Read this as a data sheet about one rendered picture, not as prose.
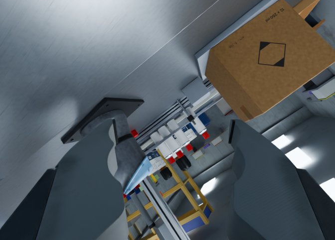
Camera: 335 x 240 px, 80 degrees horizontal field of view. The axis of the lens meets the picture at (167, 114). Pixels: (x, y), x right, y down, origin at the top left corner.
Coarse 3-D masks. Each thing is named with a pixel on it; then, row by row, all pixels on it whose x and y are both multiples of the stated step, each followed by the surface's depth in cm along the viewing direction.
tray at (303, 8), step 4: (304, 0) 92; (308, 0) 92; (312, 0) 91; (316, 0) 96; (300, 4) 92; (304, 4) 92; (308, 4) 91; (312, 4) 100; (296, 8) 92; (300, 8) 92; (304, 8) 92; (308, 8) 104; (312, 8) 102; (300, 12) 109; (304, 12) 108; (308, 12) 105; (304, 16) 110
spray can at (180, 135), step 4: (168, 120) 114; (172, 120) 114; (168, 124) 114; (172, 124) 113; (176, 124) 114; (172, 128) 113; (176, 128) 113; (176, 132) 112; (180, 132) 112; (176, 136) 113; (180, 136) 112; (184, 136) 112; (180, 140) 112; (184, 140) 111; (188, 140) 112; (184, 144) 111; (188, 144) 111; (188, 148) 111; (192, 148) 111
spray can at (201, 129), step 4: (188, 108) 112; (184, 112) 112; (188, 112) 111; (192, 112) 112; (196, 120) 110; (192, 124) 111; (196, 124) 110; (200, 124) 110; (196, 128) 110; (200, 128) 109; (204, 128) 109; (200, 132) 109; (204, 132) 109; (204, 136) 109; (208, 136) 109
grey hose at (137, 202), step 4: (132, 192) 106; (132, 196) 106; (136, 196) 106; (136, 200) 105; (136, 204) 105; (140, 204) 105; (140, 208) 104; (144, 208) 105; (144, 212) 104; (144, 216) 103; (148, 216) 104; (148, 220) 103; (152, 220) 105; (148, 224) 103; (152, 224) 102
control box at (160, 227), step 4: (160, 220) 105; (156, 224) 103; (160, 224) 98; (164, 224) 96; (156, 228) 98; (160, 228) 95; (164, 228) 95; (156, 232) 105; (160, 232) 94; (164, 232) 95; (168, 232) 95; (160, 236) 100; (164, 236) 94; (168, 236) 94; (172, 236) 95
